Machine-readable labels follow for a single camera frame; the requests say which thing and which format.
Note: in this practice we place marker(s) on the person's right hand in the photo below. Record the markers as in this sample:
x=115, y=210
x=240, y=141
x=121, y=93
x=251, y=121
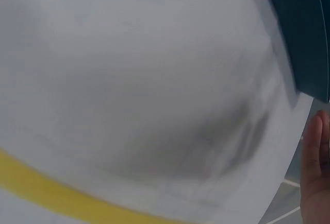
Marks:
x=315, y=188

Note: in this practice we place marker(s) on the person's right fingers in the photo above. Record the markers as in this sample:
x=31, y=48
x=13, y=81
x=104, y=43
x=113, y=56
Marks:
x=313, y=146

